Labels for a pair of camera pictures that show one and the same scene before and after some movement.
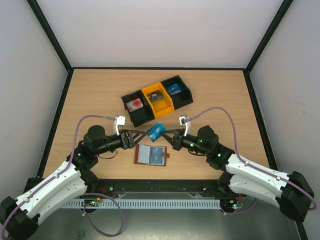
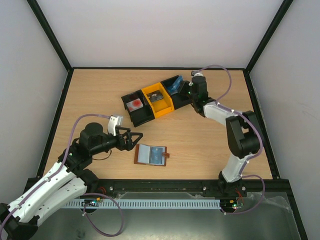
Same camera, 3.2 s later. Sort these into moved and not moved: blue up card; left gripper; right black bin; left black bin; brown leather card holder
Moved: blue up card
Not moved: left gripper; right black bin; left black bin; brown leather card holder
